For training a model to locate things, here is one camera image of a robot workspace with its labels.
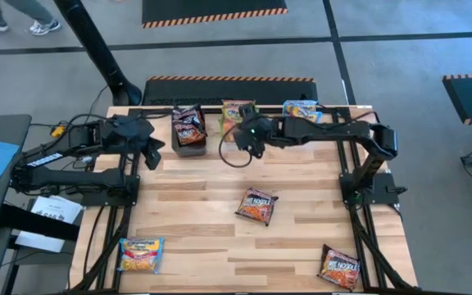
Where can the person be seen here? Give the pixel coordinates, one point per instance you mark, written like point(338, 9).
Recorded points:
point(31, 8)

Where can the clear plastic bin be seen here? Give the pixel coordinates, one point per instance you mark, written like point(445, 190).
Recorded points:
point(321, 119)
point(228, 141)

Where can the yellow power plug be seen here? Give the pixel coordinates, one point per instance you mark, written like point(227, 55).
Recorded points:
point(58, 131)

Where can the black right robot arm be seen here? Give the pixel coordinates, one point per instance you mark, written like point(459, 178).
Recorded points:
point(326, 129)

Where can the black stand pole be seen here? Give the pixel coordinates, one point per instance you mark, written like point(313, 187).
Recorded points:
point(96, 49)

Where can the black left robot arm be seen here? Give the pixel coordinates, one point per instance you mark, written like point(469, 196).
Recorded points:
point(68, 178)

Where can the black desk beam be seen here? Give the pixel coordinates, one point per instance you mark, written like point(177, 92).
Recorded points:
point(35, 223)

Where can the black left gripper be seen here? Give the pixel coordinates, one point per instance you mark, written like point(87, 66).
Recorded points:
point(127, 133)

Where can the dark grey plastic bin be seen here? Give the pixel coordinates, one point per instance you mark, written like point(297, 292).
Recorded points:
point(189, 151)

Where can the white printed paper sheet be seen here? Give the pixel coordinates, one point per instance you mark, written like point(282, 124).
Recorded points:
point(66, 207)

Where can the black aluminium table frame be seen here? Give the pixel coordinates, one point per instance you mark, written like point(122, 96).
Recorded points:
point(134, 112)

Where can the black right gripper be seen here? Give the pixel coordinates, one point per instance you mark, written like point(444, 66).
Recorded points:
point(256, 133)

